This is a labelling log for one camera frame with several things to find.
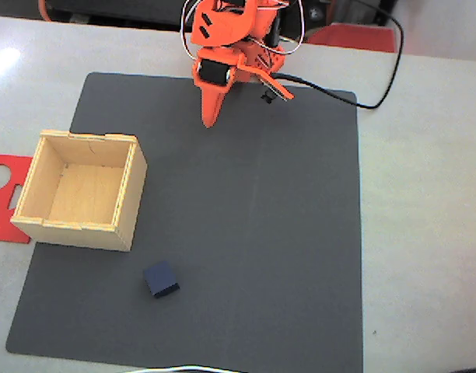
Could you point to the open wooden box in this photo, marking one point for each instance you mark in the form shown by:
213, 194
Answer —
86, 237

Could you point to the dark blue cube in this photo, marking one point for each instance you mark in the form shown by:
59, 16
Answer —
160, 277

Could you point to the dark background equipment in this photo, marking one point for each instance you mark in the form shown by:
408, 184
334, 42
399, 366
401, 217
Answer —
125, 9

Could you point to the dark grey mat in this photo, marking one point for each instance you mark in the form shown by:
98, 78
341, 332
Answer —
242, 233

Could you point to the red flat object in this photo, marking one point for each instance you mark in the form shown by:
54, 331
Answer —
351, 37

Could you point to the red cut-out sheet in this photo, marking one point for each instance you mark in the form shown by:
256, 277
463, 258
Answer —
4, 229

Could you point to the orange camera mount with camera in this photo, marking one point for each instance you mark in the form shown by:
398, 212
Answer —
275, 85

